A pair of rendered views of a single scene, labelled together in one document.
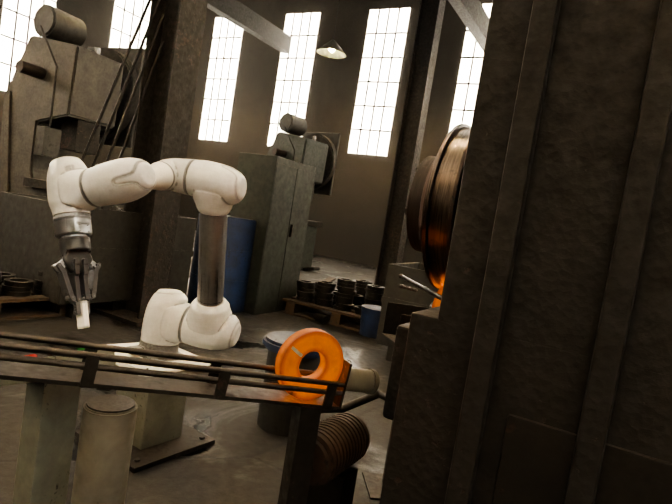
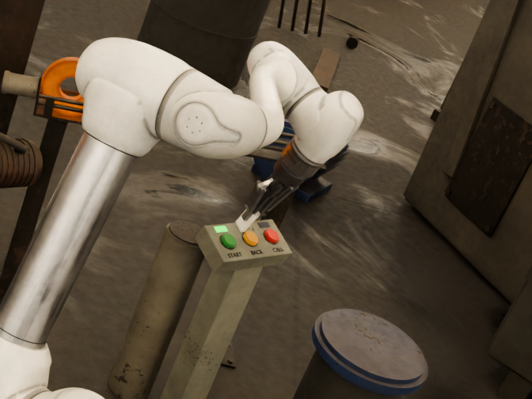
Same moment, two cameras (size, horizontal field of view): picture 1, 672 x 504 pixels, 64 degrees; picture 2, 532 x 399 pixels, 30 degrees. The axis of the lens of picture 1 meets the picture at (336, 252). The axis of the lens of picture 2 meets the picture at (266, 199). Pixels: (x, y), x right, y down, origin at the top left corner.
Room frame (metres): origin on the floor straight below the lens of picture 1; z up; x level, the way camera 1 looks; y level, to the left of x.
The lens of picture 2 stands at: (3.44, 1.02, 1.69)
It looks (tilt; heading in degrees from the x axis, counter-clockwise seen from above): 24 degrees down; 190
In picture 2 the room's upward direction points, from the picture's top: 23 degrees clockwise
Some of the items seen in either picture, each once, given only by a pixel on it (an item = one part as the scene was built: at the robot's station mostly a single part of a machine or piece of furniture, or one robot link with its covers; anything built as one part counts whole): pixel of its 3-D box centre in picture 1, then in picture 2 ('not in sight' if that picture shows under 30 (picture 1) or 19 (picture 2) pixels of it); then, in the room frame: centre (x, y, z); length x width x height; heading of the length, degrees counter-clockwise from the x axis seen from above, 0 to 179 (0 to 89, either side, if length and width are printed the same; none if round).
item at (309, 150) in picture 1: (296, 191); not in sight; (9.68, 0.87, 1.36); 1.37 x 1.17 x 2.71; 52
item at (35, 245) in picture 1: (99, 251); not in sight; (4.48, 1.97, 0.43); 1.23 x 0.93 x 0.87; 150
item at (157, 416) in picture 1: (150, 403); not in sight; (2.16, 0.66, 0.16); 0.40 x 0.40 x 0.31; 57
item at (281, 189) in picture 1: (269, 234); not in sight; (5.38, 0.69, 0.75); 0.70 x 0.48 x 1.50; 152
